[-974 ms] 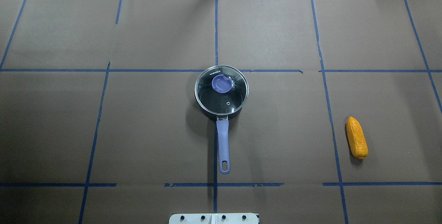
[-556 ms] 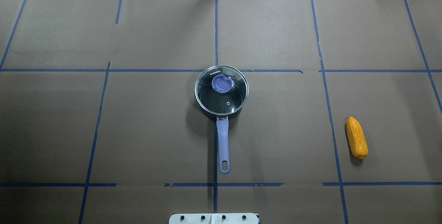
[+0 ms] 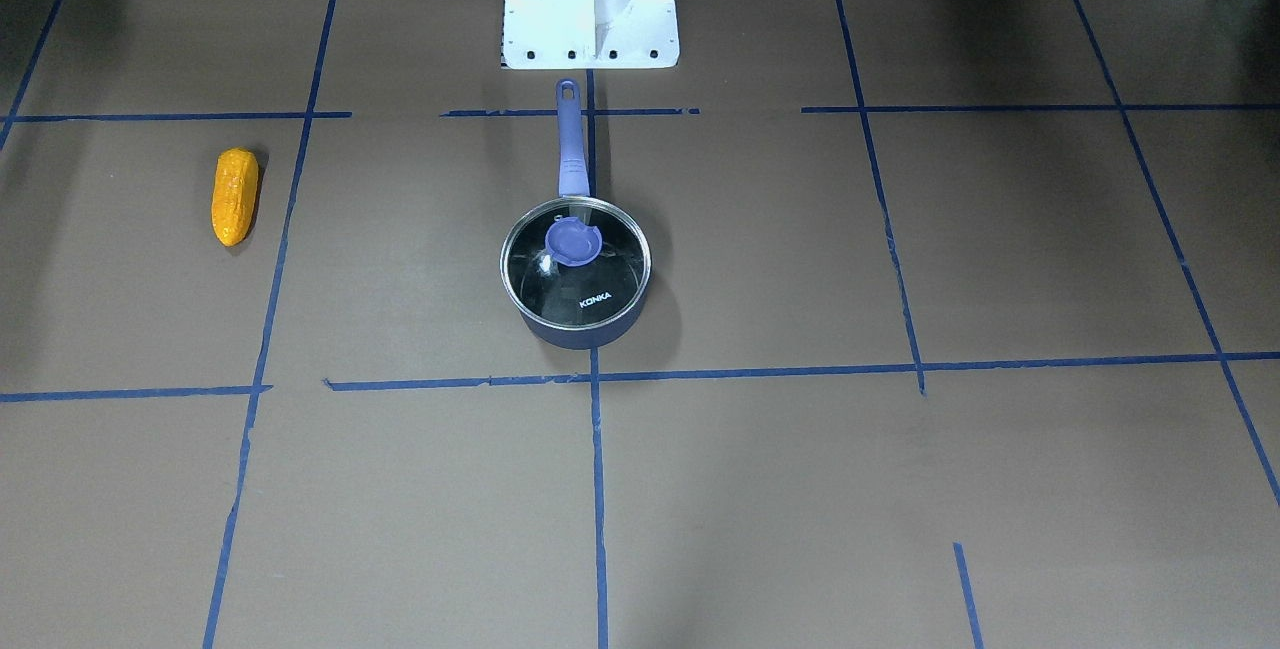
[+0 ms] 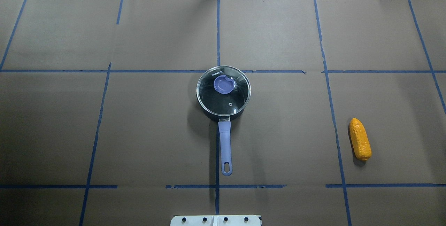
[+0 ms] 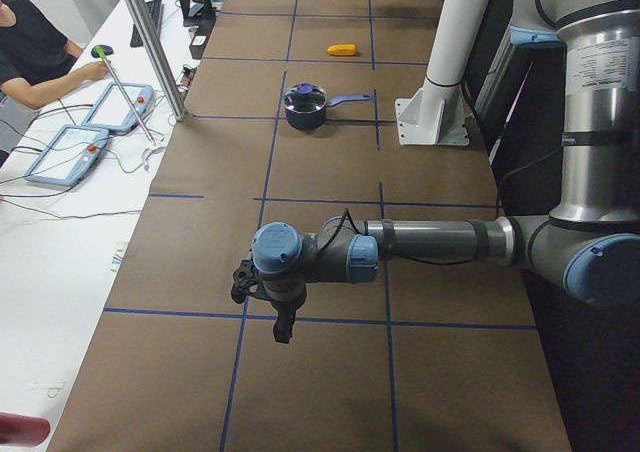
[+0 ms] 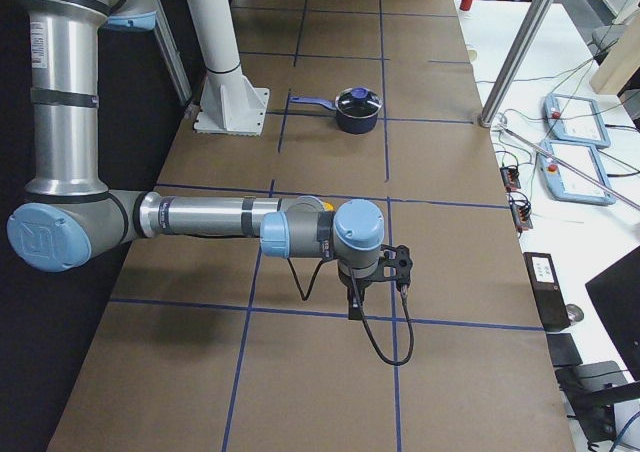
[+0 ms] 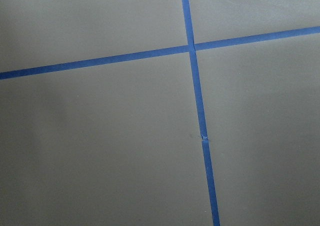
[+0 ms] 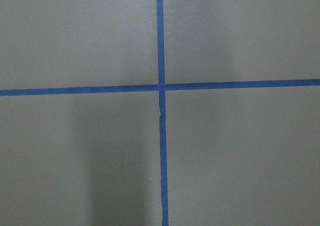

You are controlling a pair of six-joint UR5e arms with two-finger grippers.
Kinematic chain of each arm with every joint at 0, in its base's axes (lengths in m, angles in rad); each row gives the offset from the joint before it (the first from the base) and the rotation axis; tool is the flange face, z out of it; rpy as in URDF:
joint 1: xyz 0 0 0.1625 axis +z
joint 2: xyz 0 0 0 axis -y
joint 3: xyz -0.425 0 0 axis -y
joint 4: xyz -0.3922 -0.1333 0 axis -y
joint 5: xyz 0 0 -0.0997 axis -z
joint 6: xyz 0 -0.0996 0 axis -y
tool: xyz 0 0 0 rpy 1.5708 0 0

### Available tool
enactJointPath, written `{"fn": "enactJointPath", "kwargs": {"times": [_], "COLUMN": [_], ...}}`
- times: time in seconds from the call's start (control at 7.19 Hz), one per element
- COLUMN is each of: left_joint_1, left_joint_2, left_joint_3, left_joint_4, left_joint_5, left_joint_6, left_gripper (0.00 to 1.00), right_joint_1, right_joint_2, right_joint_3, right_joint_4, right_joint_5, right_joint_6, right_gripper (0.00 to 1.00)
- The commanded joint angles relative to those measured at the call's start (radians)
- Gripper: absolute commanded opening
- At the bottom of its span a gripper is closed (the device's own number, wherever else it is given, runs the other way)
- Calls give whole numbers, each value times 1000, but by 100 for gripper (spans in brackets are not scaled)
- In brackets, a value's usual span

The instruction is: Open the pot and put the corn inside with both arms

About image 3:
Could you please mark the yellow corn cob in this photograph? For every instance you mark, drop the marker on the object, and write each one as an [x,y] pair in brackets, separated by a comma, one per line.
[235,190]

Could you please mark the glass pot lid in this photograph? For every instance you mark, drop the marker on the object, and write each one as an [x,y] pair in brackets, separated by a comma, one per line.
[575,264]

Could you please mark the white pillar mount base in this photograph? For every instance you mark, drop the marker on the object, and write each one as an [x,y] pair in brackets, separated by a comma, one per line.
[556,35]

